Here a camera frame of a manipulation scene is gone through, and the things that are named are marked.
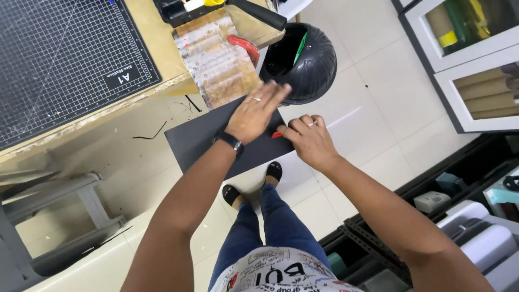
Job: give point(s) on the blue jeans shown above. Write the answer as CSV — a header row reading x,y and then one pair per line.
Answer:
x,y
279,223

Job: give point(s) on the stained brown paper sheet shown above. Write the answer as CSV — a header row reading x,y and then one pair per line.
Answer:
x,y
215,65

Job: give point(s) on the black wristband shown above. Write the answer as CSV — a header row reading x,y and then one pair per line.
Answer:
x,y
233,142

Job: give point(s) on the black gridded cutting mat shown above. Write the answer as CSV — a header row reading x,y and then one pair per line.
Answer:
x,y
61,56

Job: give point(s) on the white tube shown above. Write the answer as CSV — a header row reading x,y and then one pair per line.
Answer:
x,y
193,5

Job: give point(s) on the white printed shirt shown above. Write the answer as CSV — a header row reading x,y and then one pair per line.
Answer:
x,y
279,271

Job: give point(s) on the black ribbed trash bin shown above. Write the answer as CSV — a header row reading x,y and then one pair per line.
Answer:
x,y
312,69

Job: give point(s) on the black metal rack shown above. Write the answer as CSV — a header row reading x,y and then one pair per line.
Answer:
x,y
365,243

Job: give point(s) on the brown cardboard piece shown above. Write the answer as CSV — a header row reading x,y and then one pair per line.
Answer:
x,y
253,32

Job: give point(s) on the thin black scrap strip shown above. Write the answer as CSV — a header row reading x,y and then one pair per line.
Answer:
x,y
193,103
153,136

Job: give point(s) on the black sandal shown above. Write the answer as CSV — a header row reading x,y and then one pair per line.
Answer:
x,y
275,170
231,194

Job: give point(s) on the black card sheet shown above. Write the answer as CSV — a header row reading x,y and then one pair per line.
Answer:
x,y
198,140

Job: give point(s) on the red cutter knife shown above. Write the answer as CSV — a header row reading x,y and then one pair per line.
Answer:
x,y
275,135

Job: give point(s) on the yellow tape roll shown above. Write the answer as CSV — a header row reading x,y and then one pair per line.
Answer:
x,y
214,2

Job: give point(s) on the person's left fingers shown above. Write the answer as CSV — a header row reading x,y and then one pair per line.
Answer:
x,y
269,92

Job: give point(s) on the person's left hand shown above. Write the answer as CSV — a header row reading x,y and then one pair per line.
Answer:
x,y
253,117

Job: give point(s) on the white glass door cabinet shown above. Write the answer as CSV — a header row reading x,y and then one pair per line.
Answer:
x,y
466,65

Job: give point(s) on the grey plastic stool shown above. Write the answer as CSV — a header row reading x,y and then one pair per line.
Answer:
x,y
61,243

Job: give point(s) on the white machine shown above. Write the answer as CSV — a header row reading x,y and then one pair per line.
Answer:
x,y
486,239

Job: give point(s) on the green scrap strip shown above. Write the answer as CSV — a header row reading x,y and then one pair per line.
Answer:
x,y
301,46

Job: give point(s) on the person's right hand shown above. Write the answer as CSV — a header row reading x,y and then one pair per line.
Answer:
x,y
312,142

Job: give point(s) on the black tool tray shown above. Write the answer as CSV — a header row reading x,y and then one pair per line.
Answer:
x,y
172,12

